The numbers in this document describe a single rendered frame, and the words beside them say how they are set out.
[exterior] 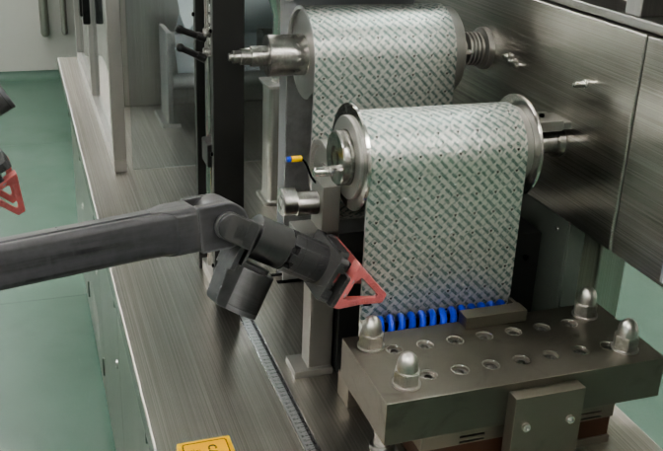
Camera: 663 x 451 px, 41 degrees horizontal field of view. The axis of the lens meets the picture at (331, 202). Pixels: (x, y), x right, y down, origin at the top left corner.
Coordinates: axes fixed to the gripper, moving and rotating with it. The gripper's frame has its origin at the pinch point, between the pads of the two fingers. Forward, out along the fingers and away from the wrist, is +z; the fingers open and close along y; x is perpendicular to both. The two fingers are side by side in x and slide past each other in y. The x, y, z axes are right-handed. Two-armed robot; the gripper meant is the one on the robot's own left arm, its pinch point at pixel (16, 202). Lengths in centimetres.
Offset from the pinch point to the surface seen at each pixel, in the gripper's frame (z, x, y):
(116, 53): 3, -33, 47
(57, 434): 99, 39, 77
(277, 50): -8, -46, -28
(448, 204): 11, -49, -59
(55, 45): 121, -46, 496
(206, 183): 12.0, -28.4, -11.4
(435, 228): 13, -46, -58
